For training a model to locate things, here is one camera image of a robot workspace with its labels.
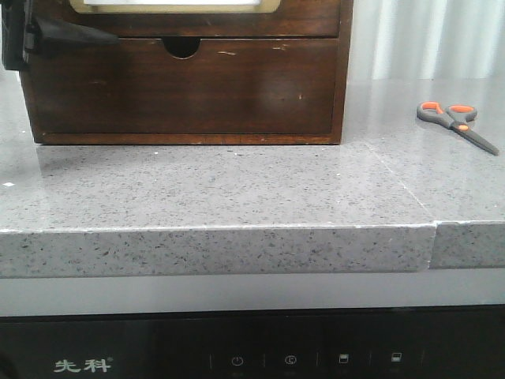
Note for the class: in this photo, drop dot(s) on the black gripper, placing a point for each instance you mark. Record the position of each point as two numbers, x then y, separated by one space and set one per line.
22 35

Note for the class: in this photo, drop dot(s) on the grey and orange scissors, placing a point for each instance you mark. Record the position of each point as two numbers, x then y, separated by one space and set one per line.
455 118

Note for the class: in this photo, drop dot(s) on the dark wooden drawer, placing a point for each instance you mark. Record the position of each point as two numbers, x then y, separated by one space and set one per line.
227 86
291 19

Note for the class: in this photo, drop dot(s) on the dark wooden drawer cabinet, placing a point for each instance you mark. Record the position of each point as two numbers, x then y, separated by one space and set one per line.
186 46

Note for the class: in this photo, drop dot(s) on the black appliance control panel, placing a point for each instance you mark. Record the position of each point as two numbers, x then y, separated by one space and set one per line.
414 342

